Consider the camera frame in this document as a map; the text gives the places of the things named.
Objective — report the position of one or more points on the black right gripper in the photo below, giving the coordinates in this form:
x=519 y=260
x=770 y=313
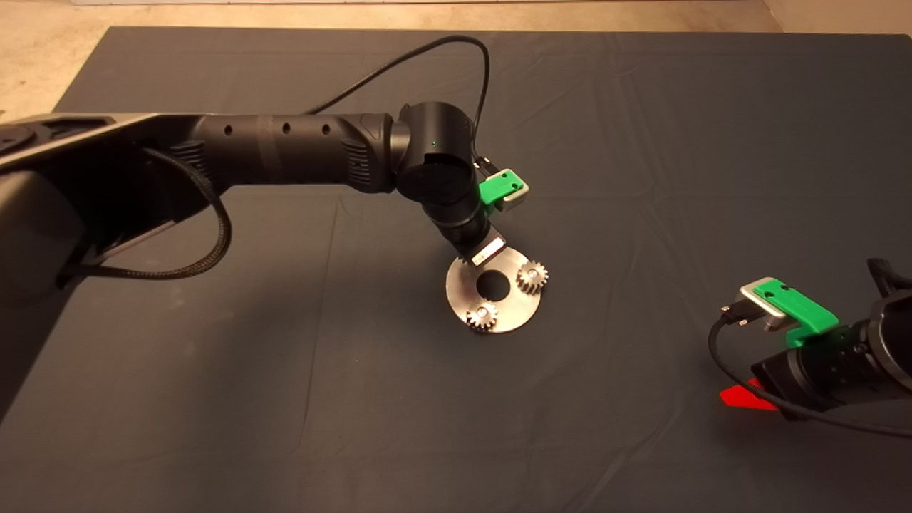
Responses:
x=812 y=370

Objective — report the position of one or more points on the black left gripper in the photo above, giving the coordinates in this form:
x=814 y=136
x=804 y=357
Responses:
x=477 y=244

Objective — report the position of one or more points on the small steel planetary gear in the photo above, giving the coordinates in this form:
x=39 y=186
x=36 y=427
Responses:
x=529 y=278
x=476 y=319

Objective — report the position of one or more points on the round metal carrier plate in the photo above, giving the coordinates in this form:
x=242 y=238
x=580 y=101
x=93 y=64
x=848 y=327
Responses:
x=513 y=313

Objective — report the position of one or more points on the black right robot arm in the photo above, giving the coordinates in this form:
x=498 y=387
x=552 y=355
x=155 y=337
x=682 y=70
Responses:
x=894 y=345

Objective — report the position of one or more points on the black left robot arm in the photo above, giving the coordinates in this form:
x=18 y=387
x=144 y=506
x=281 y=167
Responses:
x=285 y=146

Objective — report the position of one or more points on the dark grey table cloth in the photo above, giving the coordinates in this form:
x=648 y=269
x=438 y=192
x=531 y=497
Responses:
x=641 y=142

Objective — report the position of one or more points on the green left camera mount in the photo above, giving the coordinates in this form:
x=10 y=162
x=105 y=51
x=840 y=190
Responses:
x=497 y=189

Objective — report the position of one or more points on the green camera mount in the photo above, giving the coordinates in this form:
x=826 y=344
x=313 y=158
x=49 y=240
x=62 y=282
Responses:
x=805 y=308
x=497 y=189

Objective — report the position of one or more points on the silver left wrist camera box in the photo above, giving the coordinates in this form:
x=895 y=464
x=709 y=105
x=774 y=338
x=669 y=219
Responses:
x=516 y=198

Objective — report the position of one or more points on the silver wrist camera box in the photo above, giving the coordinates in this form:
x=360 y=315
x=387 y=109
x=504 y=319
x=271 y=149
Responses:
x=516 y=198
x=759 y=303

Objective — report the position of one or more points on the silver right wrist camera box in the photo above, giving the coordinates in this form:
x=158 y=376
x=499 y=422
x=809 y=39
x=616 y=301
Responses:
x=759 y=303

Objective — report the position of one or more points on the green right camera mount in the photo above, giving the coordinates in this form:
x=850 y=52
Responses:
x=805 y=308

